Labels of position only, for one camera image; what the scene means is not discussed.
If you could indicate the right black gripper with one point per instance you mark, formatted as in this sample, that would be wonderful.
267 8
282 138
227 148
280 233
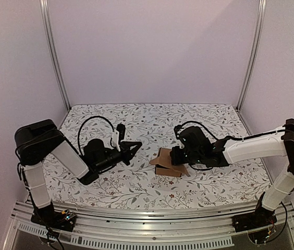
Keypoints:
174 155

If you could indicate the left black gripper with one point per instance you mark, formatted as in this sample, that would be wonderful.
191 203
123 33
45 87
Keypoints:
126 157

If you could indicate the brown cardboard box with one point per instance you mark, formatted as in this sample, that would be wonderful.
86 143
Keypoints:
164 166

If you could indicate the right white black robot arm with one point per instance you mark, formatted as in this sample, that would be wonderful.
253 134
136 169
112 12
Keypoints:
196 148

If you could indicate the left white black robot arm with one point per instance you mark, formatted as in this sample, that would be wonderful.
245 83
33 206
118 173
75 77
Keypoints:
35 142

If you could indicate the floral patterned table mat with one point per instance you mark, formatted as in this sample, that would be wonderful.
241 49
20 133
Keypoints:
137 186

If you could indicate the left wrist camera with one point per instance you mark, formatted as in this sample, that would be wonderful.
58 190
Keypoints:
117 136

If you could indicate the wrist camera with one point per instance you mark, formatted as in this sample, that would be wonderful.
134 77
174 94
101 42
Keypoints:
117 136
180 132

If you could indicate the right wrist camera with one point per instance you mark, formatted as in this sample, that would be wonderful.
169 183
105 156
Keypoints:
180 132

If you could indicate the front aluminium rail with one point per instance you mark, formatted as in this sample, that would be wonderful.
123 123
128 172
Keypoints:
197 228

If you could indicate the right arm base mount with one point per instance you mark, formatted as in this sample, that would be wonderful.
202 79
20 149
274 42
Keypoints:
261 217

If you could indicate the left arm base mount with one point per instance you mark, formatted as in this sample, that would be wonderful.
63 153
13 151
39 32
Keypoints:
63 220

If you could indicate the left aluminium frame post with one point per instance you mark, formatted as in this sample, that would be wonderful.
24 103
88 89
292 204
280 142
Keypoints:
45 12

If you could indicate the aluminium frame post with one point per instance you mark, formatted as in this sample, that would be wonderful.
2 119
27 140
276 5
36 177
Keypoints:
45 12
253 54

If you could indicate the right aluminium frame post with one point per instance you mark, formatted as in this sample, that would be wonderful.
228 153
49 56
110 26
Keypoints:
253 54

